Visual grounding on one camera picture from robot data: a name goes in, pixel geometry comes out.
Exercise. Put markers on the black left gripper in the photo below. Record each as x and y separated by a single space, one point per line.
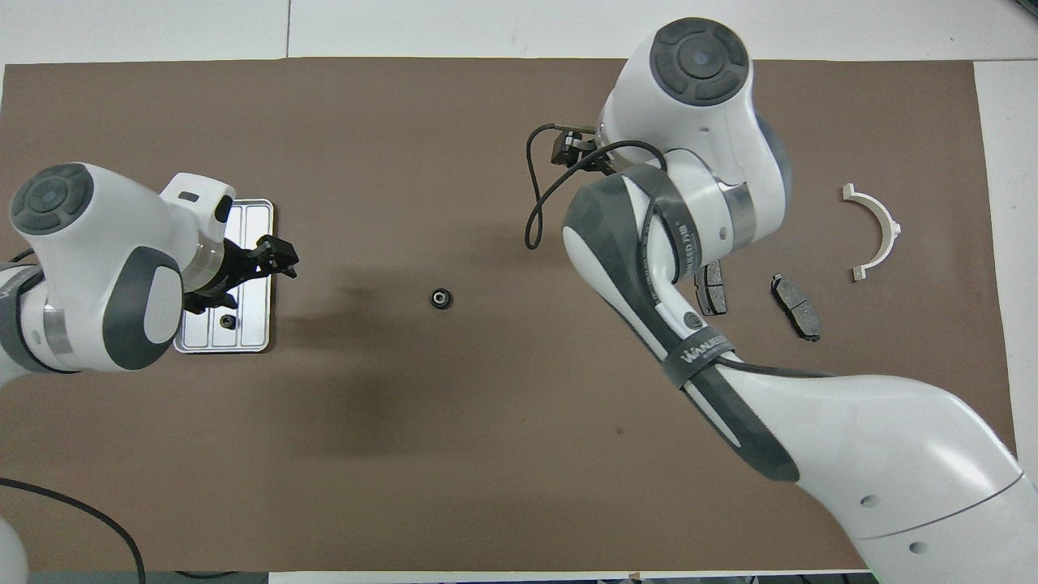
231 268

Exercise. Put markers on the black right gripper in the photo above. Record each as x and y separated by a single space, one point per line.
572 150

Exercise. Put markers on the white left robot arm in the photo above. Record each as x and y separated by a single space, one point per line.
97 243

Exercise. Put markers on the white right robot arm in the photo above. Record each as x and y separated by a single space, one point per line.
851 438

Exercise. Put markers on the silver metal tray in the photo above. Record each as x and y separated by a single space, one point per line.
253 324

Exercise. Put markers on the dark rectangular brake pad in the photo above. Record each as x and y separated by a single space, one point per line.
715 292

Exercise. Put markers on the brown table mat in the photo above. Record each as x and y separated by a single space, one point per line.
405 446

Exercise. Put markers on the dark brake pad with ears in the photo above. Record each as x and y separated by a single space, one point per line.
795 307

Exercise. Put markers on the white semicircular plastic bracket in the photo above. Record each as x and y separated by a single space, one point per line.
882 215

